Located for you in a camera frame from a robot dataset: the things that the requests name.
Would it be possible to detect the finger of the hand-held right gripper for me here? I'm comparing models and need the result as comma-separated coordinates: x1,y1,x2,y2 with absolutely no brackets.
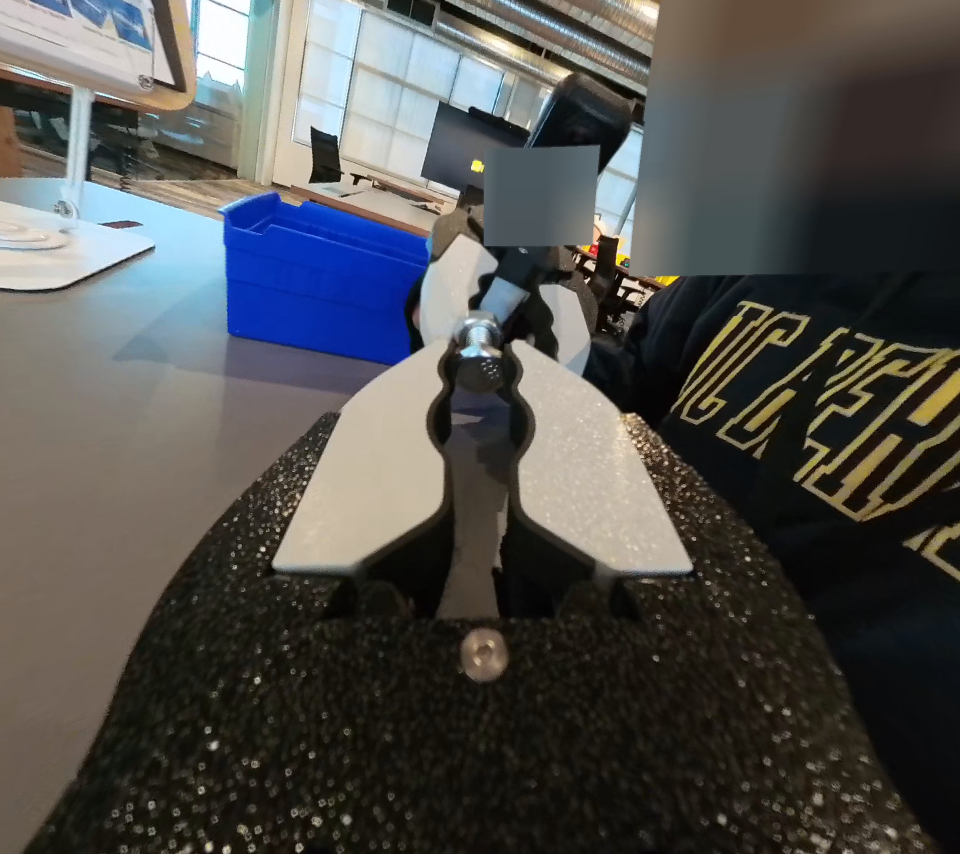
416,233,500,351
516,280,595,376

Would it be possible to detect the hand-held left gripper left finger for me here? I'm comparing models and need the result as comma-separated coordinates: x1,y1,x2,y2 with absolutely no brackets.
270,338,459,581

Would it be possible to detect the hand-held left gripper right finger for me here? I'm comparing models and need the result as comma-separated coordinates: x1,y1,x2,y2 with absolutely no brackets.
506,341,695,583

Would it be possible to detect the silver hex bolt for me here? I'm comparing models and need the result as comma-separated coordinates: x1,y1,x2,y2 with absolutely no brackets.
452,314,502,351

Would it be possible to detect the steel hex bolt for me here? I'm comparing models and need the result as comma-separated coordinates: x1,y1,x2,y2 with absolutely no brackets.
454,342,506,396

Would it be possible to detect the blue plastic bin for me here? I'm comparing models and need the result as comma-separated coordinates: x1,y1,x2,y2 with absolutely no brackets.
221,191,432,366

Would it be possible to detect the grey desk wooden edge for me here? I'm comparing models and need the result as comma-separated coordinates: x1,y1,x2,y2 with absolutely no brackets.
288,181,460,238

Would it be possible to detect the black monitor screen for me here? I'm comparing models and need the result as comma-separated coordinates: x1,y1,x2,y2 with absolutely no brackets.
420,101,532,192

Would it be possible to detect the black office chair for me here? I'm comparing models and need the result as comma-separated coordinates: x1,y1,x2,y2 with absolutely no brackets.
309,126,345,186

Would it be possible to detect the person's dark printed sweatshirt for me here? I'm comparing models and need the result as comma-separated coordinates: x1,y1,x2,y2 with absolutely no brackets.
630,272,960,854

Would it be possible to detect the instruction sheet on stand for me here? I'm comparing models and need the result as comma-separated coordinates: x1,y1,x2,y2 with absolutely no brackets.
0,0,199,114

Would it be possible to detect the white poster stand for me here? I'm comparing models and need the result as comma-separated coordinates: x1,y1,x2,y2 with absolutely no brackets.
0,32,157,292

